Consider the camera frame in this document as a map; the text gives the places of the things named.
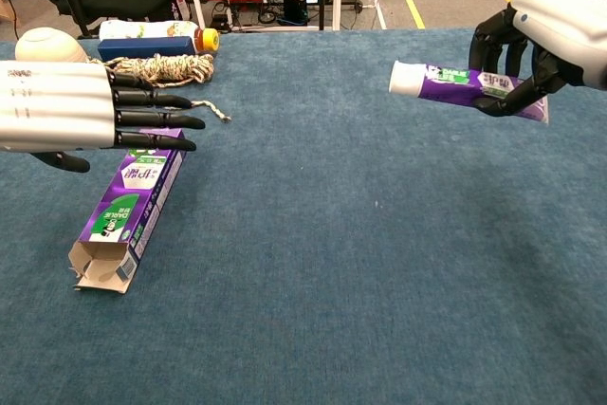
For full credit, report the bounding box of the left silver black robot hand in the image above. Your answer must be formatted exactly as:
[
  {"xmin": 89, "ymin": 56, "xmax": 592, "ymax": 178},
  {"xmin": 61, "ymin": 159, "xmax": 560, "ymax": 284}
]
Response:
[{"xmin": 0, "ymin": 61, "xmax": 206, "ymax": 174}]

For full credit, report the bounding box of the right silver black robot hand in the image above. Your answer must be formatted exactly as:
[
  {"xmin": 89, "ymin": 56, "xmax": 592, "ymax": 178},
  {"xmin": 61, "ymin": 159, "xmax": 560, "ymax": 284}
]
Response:
[{"xmin": 468, "ymin": 0, "xmax": 607, "ymax": 118}]

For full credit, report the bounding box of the purple toothpaste tube white cap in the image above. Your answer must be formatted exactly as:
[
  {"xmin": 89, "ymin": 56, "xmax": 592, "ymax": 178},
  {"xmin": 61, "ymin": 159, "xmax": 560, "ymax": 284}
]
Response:
[{"xmin": 388, "ymin": 60, "xmax": 551, "ymax": 125}]

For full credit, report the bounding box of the beige upturned bowl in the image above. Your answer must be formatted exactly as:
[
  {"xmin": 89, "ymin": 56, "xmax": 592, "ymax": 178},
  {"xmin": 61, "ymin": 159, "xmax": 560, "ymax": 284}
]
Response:
[{"xmin": 14, "ymin": 27, "xmax": 88, "ymax": 64}]

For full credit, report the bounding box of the beige braided rope bundle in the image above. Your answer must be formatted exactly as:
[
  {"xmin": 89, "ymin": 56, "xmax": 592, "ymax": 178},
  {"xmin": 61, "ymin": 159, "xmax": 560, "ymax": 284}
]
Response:
[{"xmin": 87, "ymin": 53, "xmax": 232, "ymax": 122}]

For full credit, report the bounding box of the drink bottle with orange cap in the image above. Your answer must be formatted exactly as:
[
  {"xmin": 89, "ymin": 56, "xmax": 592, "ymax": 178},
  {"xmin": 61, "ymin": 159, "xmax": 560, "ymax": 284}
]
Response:
[{"xmin": 98, "ymin": 19, "xmax": 221, "ymax": 53}]

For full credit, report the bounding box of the black box device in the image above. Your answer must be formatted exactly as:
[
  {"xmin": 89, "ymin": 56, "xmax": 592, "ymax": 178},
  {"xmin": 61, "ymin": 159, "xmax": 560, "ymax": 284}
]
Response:
[{"xmin": 283, "ymin": 0, "xmax": 308, "ymax": 22}]

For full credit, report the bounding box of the blue table cloth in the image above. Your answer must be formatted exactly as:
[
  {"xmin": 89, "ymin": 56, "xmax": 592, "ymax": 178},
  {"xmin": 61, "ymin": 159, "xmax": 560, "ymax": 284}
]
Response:
[{"xmin": 0, "ymin": 24, "xmax": 607, "ymax": 405}]

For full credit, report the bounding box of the dark blue rectangular box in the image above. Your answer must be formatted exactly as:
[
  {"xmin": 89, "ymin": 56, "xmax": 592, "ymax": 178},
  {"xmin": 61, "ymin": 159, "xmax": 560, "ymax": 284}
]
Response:
[{"xmin": 97, "ymin": 36, "xmax": 197, "ymax": 63}]

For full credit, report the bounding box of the purple toothpaste carton box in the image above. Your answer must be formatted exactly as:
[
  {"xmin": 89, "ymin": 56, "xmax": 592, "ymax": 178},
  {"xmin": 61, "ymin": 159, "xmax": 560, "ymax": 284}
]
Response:
[{"xmin": 67, "ymin": 127, "xmax": 186, "ymax": 295}]

